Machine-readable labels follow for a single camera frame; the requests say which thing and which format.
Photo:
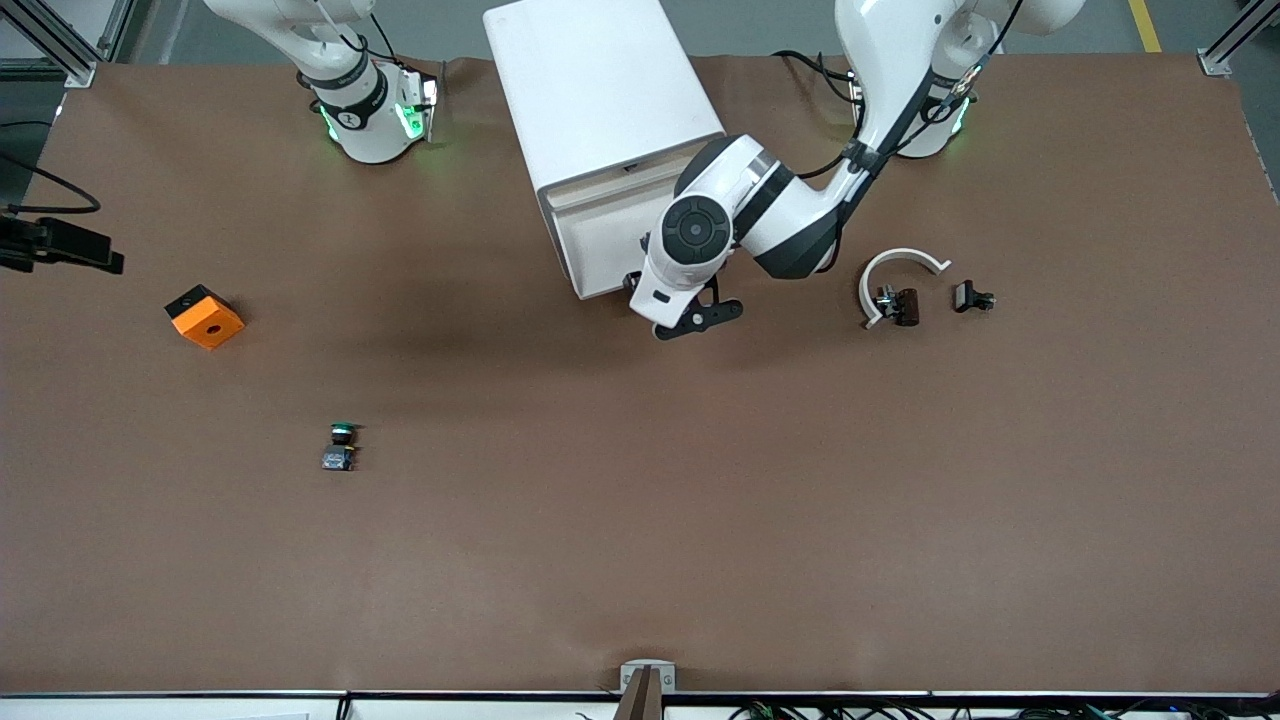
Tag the white drawer cabinet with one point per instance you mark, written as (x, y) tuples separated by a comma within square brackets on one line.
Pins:
[(600, 90)]

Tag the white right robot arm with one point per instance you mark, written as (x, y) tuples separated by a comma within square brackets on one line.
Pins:
[(365, 120)]

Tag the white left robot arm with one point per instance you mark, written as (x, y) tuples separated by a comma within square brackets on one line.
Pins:
[(740, 175)]

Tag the green push button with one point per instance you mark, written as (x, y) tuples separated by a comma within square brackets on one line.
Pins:
[(340, 460)]

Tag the orange and black box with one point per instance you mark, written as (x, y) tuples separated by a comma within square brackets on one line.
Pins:
[(228, 322)]

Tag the aluminium frame profile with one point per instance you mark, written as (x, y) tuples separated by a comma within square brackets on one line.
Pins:
[(1215, 63), (78, 72)]

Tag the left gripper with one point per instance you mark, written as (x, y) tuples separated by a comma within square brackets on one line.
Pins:
[(631, 281)]

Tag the grey metal edge bracket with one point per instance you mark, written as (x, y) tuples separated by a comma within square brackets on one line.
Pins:
[(628, 676)]

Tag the white table edge rail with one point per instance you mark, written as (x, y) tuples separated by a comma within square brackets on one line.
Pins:
[(150, 708)]

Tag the small black clip part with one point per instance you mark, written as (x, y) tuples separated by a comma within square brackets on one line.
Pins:
[(965, 296)]

